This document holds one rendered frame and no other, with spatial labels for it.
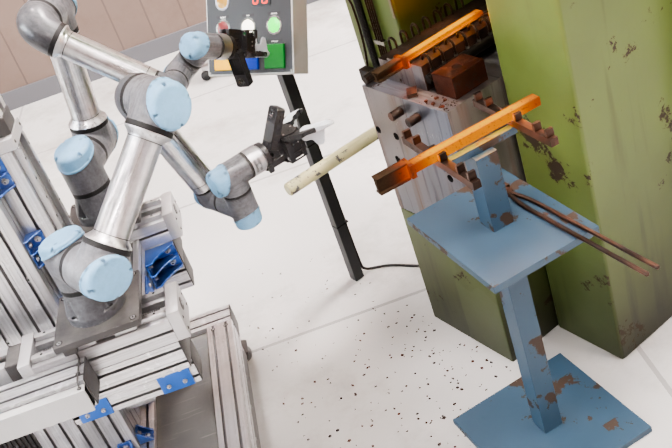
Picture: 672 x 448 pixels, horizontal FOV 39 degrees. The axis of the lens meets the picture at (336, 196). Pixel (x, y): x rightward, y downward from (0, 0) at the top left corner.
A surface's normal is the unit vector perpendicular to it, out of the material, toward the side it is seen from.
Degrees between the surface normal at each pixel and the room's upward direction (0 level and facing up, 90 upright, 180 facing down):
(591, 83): 90
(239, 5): 60
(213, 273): 0
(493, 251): 0
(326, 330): 0
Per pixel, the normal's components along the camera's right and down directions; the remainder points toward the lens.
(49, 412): 0.18, 0.48
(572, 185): -0.77, 0.52
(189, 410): -0.29, -0.81
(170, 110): 0.72, 0.08
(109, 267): 0.62, 0.33
